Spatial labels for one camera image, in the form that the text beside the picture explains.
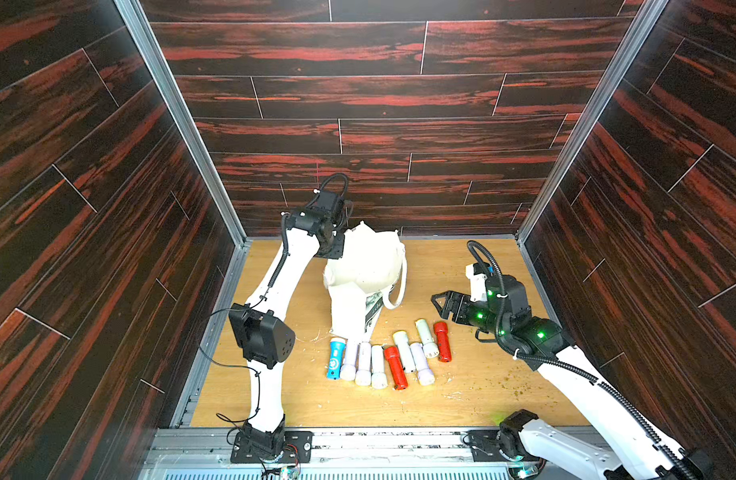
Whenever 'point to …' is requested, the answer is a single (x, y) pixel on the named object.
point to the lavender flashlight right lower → (424, 374)
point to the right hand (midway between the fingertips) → (449, 297)
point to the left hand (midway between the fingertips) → (333, 250)
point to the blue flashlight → (336, 356)
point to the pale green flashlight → (429, 347)
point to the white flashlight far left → (348, 369)
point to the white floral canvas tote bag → (357, 282)
